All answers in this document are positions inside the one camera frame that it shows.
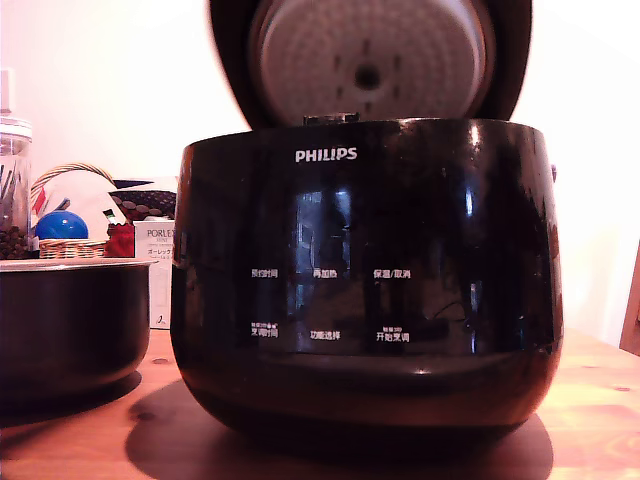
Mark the white Porlex box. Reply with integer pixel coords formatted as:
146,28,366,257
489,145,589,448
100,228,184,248
132,220,179,331

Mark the black inner cooking pot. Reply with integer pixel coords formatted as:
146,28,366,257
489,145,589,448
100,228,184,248
0,257,160,401

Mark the clear glass jar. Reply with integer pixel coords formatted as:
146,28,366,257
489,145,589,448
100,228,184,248
0,69,35,261

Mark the white printed cloth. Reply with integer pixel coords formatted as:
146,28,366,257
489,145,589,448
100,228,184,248
30,171,130,240

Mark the black Philips rice cooker body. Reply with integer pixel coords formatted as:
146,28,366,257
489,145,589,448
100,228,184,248
170,113,565,447

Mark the red pouch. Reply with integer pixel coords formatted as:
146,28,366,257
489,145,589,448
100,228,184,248
104,222,138,259

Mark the black rice cooker lid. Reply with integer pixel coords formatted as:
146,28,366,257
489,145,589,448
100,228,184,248
203,0,535,132

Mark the woven wicker basket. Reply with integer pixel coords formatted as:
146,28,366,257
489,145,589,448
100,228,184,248
30,162,121,260

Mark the blue ball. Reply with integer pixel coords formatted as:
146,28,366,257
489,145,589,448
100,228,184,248
34,210,90,241

